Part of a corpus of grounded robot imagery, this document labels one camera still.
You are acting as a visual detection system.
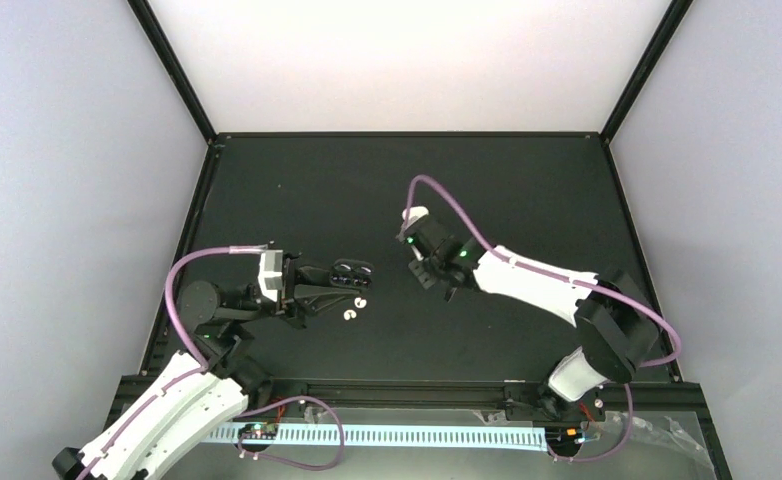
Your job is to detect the light blue slotted cable duct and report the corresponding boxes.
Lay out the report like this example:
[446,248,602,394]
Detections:
[202,422,548,452]

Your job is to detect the right back frame post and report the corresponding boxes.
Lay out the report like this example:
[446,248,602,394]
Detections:
[600,0,693,145]

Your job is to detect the left back frame post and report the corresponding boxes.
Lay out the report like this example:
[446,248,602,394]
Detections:
[127,0,217,144]

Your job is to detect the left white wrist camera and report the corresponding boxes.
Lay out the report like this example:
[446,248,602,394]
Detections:
[257,250,284,303]

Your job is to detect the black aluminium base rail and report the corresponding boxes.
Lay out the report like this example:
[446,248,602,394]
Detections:
[109,374,710,425]

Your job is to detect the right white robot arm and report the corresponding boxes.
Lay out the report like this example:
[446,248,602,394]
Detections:
[401,207,659,419]

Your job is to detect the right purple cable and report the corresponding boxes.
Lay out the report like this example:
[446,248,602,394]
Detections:
[404,174,684,464]

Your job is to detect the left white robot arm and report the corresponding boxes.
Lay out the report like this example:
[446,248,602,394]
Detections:
[52,250,373,479]

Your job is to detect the black earbud charging case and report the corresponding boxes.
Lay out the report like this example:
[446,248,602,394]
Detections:
[329,259,375,291]

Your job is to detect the frame post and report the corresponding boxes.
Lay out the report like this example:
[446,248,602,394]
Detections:
[127,0,217,144]
[600,0,693,145]

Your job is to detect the white oval case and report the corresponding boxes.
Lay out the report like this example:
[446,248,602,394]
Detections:
[401,206,429,226]

